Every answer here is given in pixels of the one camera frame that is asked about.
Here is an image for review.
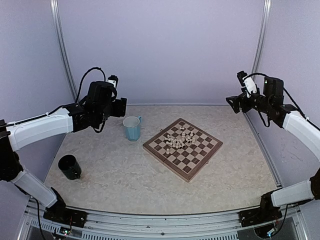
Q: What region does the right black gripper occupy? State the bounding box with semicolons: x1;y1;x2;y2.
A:
226;87;273;114

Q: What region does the wooden chess board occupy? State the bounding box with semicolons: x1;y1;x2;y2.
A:
143;118;223;183

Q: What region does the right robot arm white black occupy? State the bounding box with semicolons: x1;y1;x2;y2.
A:
226;71;320;222

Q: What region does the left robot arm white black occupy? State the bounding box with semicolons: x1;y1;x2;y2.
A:
0;80;127;223

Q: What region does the white chess piece pile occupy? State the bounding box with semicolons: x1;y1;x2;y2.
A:
164;125;196;150

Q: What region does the light blue mug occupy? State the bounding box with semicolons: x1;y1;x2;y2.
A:
122;116;142;142

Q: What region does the black ribbed cup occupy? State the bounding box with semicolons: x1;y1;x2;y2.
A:
58;154;82;180

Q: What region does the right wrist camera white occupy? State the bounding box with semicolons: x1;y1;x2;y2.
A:
236;71;258;98

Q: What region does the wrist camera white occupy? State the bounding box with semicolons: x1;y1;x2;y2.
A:
236;71;258;98
106;74;119;89

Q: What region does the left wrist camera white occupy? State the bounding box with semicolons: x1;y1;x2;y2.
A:
106;74;119;89

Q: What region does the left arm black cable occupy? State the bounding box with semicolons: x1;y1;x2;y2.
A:
77;66;107;103

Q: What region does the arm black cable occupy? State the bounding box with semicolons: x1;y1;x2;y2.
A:
246;72;312;127
77;66;107;103

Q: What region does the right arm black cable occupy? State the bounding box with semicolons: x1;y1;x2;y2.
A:
246;72;312;127

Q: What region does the right aluminium corner post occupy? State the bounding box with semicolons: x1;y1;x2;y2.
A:
251;0;272;73

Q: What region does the aluminium corner post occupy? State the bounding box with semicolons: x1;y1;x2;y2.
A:
251;0;272;73
50;0;77;100

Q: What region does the left aluminium corner post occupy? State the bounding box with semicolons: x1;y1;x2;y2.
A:
50;0;77;100

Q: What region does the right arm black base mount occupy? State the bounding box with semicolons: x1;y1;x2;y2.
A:
238;207;283;227

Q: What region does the aluminium front rail frame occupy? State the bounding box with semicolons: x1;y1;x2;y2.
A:
17;197;308;240

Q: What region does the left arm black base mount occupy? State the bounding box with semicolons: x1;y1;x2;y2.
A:
43;207;88;228

